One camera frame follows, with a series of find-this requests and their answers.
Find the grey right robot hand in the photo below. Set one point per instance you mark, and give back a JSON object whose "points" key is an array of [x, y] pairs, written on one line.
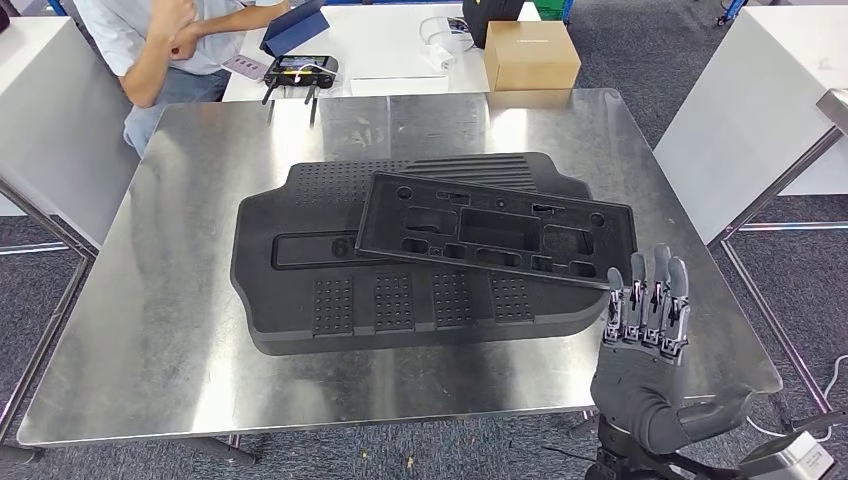
{"points": [[636, 391]]}

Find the black plastic plate frame part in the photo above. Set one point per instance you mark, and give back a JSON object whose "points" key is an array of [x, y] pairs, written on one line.
{"points": [[391, 225]]}

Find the stainless steel table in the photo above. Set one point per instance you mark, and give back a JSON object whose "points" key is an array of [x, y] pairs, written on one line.
{"points": [[835, 106], [53, 318], [166, 318]]}

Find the brown cardboard box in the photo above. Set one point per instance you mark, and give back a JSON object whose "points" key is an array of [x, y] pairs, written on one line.
{"points": [[530, 60]]}

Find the black foam engine cover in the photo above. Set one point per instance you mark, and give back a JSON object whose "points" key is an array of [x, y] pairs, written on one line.
{"points": [[278, 305]]}

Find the white charger block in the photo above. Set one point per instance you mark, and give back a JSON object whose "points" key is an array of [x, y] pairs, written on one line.
{"points": [[439, 58]]}

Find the white flat sheet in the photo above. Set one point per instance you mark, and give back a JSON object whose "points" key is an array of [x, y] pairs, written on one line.
{"points": [[397, 86]]}

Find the green plastic crate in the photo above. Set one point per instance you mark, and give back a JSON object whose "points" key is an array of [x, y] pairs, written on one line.
{"points": [[550, 8]]}

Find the black object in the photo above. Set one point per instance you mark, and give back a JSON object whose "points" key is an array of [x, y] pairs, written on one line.
{"points": [[490, 20]]}

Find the white table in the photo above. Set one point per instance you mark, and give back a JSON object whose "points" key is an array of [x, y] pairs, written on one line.
{"points": [[384, 46]]}

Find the black remote controller with antennas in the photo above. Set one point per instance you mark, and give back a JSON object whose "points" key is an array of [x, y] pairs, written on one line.
{"points": [[301, 69]]}

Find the dark blue tablet case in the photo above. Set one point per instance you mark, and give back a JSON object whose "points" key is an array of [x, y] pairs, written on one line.
{"points": [[295, 26]]}

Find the lilac smartphone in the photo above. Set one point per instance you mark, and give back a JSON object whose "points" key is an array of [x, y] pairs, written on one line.
{"points": [[245, 66]]}

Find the seated person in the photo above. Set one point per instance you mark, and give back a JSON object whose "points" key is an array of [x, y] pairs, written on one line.
{"points": [[126, 33]]}

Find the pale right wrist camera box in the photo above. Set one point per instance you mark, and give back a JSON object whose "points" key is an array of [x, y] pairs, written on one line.
{"points": [[788, 460]]}

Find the blue frame leg with caster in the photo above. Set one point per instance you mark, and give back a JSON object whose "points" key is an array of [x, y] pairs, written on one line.
{"points": [[732, 10]]}

